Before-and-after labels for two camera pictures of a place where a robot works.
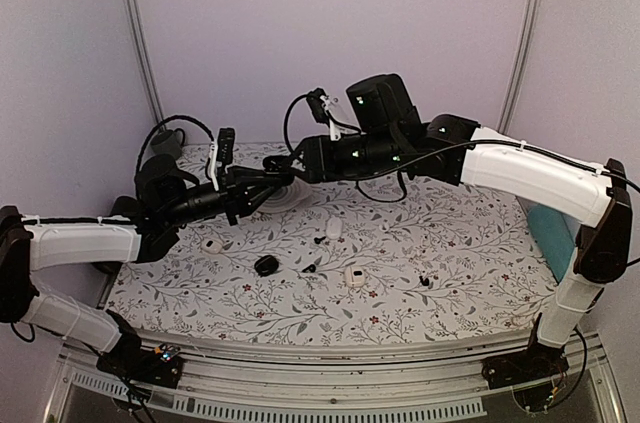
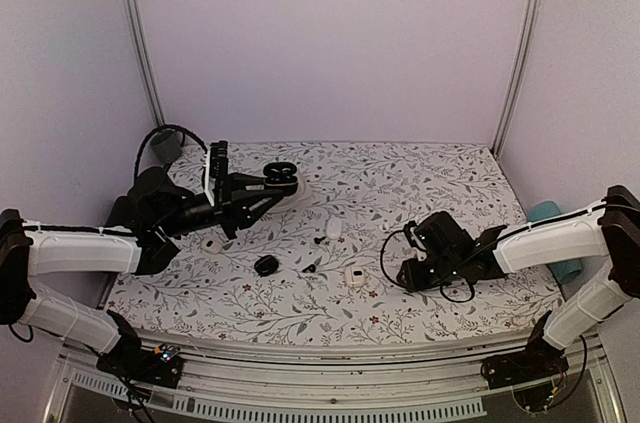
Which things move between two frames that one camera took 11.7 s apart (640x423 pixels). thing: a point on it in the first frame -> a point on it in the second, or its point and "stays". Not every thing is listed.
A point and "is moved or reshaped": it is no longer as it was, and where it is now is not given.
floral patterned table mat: x=330 y=264 stays
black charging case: x=278 y=168 is moved or reshaped
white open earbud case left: x=212 y=246 stays
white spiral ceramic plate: x=291 y=196 stays
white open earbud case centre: x=354 y=276 stays
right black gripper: x=317 y=165 -> x=414 y=280
